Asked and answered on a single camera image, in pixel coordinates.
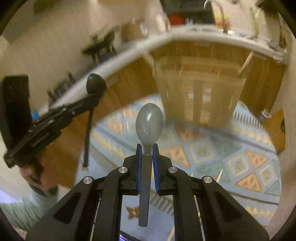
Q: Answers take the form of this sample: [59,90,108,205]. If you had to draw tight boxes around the green hanging brush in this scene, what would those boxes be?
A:
[249,7,259,39]

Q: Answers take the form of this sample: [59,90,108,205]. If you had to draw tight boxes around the beige slotted utensil basket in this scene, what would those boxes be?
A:
[153,56,246,128]

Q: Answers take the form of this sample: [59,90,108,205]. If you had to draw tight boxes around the black plastic spoon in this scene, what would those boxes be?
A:
[82,73,107,168]

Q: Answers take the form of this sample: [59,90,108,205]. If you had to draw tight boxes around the white countertop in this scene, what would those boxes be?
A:
[39,25,290,114]

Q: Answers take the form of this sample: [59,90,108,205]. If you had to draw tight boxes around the wooden kitchen cabinets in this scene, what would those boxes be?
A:
[54,41,285,194]

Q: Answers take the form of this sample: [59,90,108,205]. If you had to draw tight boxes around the pink electric kettle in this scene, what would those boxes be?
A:
[154,13,171,33]

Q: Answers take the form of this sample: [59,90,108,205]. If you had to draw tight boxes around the blue patterned rug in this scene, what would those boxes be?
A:
[75,94,281,240]

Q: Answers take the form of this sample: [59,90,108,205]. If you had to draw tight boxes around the person's left hand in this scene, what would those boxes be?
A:
[18,148,61,192]

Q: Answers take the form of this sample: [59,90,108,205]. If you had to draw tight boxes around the grey sleeve left forearm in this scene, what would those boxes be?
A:
[1,186,59,232]

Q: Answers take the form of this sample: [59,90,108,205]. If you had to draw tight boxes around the metal faucet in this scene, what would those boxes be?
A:
[203,0,229,34]

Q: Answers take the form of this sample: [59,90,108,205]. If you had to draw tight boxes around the red basket on sill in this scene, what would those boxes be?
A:
[169,15,185,26]

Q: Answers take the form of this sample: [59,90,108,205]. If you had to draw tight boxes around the clear spoon grey handle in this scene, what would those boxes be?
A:
[135,103,164,227]

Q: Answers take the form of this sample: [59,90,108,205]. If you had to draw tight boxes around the yellow detergent bottle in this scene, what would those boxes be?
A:
[214,12,230,30]

